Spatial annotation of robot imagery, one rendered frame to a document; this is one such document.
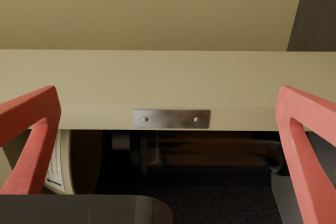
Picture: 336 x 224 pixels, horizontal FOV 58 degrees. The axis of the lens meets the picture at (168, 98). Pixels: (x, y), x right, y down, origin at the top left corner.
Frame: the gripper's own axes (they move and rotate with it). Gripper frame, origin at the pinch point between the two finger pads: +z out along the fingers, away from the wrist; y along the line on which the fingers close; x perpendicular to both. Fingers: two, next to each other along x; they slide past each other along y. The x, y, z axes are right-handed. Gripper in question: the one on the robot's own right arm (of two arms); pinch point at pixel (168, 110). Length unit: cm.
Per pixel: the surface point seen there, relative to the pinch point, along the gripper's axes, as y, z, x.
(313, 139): -18.7, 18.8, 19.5
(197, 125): -2.8, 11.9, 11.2
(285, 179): -18.7, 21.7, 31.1
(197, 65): -3.2, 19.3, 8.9
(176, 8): -2, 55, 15
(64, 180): 12.3, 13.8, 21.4
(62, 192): 13.1, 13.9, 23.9
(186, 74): -1.9, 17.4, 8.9
